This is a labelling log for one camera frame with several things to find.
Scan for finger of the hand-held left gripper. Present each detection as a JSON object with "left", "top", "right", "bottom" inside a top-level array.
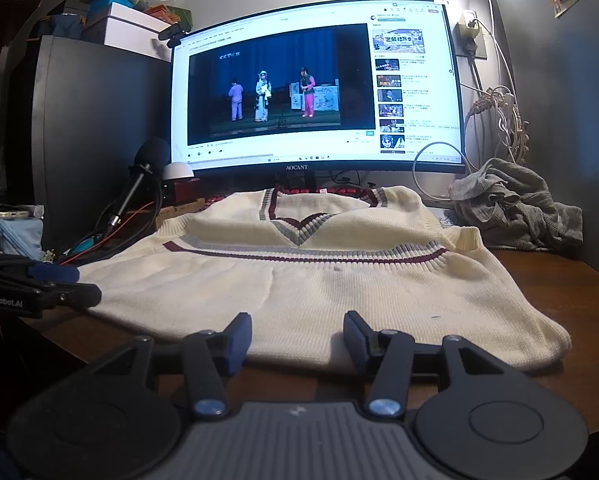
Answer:
[
  {"left": 29, "top": 282, "right": 102, "bottom": 317},
  {"left": 0, "top": 261, "right": 81, "bottom": 288}
]

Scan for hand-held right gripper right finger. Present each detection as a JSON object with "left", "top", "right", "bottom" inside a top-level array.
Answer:
[{"left": 343, "top": 310, "right": 505, "bottom": 418}]

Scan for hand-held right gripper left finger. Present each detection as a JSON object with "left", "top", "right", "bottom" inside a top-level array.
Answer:
[{"left": 92, "top": 311, "right": 254, "bottom": 418}]

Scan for cream knit vest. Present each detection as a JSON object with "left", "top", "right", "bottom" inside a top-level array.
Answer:
[{"left": 76, "top": 186, "right": 573, "bottom": 373}]

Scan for teal plastic item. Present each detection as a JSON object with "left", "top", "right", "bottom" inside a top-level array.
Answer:
[{"left": 74, "top": 235, "right": 102, "bottom": 256}]

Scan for blue face mask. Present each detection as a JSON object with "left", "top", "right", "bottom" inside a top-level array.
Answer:
[{"left": 0, "top": 217, "right": 45, "bottom": 261}]

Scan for brown cardboard box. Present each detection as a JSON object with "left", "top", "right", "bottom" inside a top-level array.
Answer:
[{"left": 156, "top": 197, "right": 207, "bottom": 221}]

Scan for dark red box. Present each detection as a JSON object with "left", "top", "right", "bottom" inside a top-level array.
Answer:
[{"left": 172, "top": 177, "right": 202, "bottom": 206}]

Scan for black microphone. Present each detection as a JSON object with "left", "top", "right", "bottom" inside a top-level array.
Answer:
[{"left": 106, "top": 137, "right": 172, "bottom": 233}]

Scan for red backlit keyboard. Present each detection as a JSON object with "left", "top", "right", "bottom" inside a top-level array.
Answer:
[{"left": 202, "top": 184, "right": 380, "bottom": 211}]

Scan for white dome lamp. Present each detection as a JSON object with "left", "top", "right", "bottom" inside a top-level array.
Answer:
[{"left": 162, "top": 161, "right": 195, "bottom": 182}]

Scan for curved computer monitor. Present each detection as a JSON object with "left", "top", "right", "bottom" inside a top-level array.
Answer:
[{"left": 168, "top": 0, "right": 467, "bottom": 186}]

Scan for grey crumpled garment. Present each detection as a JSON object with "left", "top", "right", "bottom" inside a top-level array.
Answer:
[{"left": 449, "top": 157, "right": 585, "bottom": 251}]

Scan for white cardboard box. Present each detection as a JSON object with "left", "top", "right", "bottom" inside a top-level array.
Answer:
[
  {"left": 103, "top": 15, "right": 174, "bottom": 63},
  {"left": 82, "top": 1, "right": 160, "bottom": 31}
]

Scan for dark blue bag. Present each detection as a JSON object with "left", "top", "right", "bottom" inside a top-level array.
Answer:
[{"left": 32, "top": 7, "right": 92, "bottom": 41}]

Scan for black webcam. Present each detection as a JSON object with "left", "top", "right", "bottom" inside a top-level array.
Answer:
[{"left": 158, "top": 22, "right": 192, "bottom": 50}]

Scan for teal box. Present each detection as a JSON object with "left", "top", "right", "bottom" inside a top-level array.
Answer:
[{"left": 86, "top": 0, "right": 142, "bottom": 18}]

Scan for green orange box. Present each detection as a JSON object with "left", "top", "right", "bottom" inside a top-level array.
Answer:
[{"left": 144, "top": 4, "right": 194, "bottom": 28}]

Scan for orange cable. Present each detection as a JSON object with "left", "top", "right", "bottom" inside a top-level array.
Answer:
[{"left": 59, "top": 200, "right": 160, "bottom": 266}]

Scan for black microphone cable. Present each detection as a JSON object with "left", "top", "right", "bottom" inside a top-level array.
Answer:
[{"left": 62, "top": 175, "right": 167, "bottom": 261}]

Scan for white looped cable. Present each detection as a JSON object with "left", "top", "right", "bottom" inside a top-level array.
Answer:
[{"left": 412, "top": 140, "right": 467, "bottom": 206}]

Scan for white coiled cables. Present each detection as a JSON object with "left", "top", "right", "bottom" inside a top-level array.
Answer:
[{"left": 462, "top": 85, "right": 530, "bottom": 171}]

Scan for white cable bundle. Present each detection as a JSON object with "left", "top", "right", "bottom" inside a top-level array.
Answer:
[{"left": 472, "top": 0, "right": 525, "bottom": 171}]

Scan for wall power outlet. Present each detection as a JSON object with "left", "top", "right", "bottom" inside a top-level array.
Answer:
[{"left": 457, "top": 9, "right": 490, "bottom": 58}]

